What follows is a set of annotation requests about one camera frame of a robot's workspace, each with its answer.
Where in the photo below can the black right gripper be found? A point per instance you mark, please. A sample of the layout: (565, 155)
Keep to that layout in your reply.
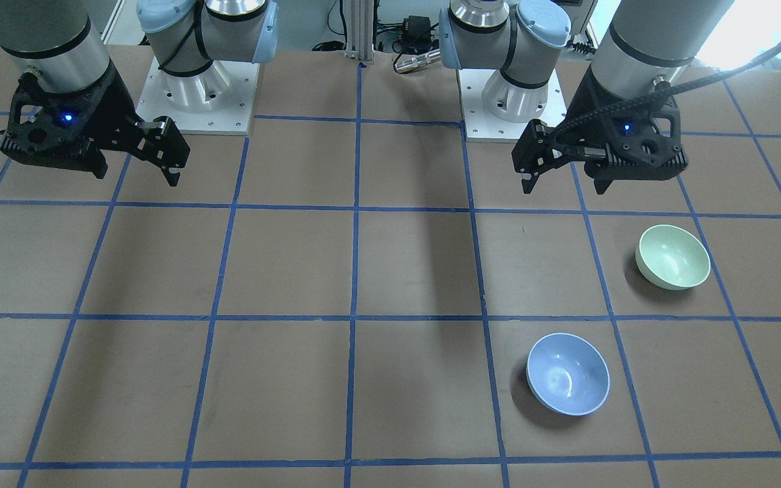
(114, 102)

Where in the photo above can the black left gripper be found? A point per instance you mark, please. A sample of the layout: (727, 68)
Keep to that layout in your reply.
(586, 95)

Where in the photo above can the light green bowl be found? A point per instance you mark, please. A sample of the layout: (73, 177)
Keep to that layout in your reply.
(672, 258)

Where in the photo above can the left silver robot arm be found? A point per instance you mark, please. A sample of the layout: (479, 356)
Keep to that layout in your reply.
(647, 46)

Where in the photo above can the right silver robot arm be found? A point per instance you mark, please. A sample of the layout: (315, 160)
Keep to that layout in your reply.
(58, 38)

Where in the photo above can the light blue bowl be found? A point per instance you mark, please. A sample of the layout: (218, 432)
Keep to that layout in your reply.
(567, 374)

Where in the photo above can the silver metal connector plug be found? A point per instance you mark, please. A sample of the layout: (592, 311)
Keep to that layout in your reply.
(417, 62)

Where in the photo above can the black power adapter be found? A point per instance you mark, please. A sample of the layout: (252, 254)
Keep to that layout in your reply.
(415, 28)

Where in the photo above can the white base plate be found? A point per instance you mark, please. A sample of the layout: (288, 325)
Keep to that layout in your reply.
(495, 111)
(216, 102)

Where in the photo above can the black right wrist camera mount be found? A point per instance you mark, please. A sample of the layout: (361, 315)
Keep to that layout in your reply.
(70, 131)

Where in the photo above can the silver aluminium frame post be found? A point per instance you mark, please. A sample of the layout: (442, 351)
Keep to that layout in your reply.
(360, 30)

